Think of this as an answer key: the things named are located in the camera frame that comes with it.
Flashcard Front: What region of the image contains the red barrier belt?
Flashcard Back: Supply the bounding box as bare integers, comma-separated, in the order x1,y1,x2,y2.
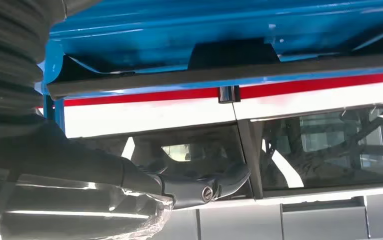
63,87,220,108
240,71,383,100

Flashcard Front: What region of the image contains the blue metal shelf rack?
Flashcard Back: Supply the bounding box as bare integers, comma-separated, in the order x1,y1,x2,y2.
40,0,383,133

